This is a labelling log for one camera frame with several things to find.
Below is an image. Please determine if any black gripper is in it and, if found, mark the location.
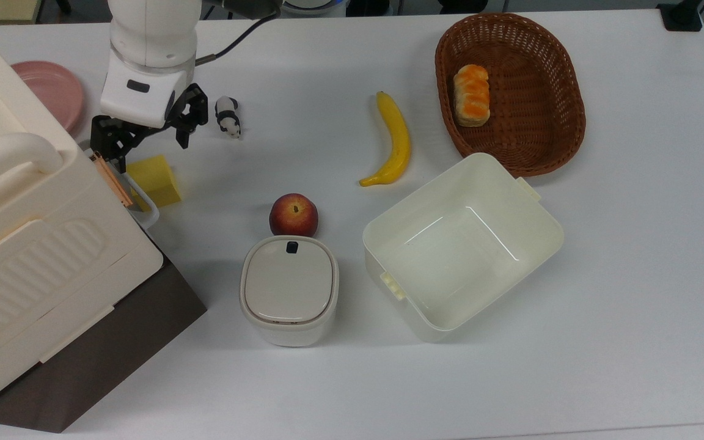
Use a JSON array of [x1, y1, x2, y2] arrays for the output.
[[90, 82, 209, 174]]

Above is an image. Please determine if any dark wooden drawer cabinet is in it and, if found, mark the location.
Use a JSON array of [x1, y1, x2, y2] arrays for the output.
[[0, 232, 208, 433]]

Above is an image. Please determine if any white open plastic bin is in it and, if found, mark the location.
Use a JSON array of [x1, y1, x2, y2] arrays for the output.
[[362, 153, 565, 343]]

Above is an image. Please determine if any yellow cube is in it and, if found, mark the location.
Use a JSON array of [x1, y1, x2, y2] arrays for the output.
[[126, 155, 183, 211]]

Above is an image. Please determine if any panda figurine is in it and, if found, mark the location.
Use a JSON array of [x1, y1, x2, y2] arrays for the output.
[[214, 96, 241, 139]]

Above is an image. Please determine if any pink plate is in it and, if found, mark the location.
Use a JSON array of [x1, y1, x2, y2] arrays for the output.
[[10, 60, 85, 135]]

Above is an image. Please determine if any red apple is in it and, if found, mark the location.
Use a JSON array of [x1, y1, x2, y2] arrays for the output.
[[269, 193, 320, 238]]

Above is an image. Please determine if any small beige lidded trash can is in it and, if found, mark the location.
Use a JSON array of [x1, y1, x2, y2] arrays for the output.
[[240, 235, 340, 348]]

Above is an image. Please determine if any yellow banana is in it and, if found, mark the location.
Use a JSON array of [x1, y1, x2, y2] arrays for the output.
[[359, 91, 412, 188]]

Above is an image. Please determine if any orange glazed bread loaf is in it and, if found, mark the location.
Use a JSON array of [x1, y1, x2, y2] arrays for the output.
[[453, 64, 491, 128]]

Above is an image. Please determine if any brown wicker basket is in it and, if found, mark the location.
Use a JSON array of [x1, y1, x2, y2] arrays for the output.
[[434, 13, 587, 178]]

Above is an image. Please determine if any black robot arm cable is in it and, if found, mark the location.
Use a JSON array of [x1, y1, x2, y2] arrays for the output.
[[195, 12, 282, 65]]

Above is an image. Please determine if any cream storage box with handles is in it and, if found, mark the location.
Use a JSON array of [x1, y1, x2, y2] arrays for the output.
[[0, 12, 164, 404]]

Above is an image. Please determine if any black camera stand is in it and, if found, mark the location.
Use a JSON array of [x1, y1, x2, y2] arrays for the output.
[[658, 0, 704, 32]]

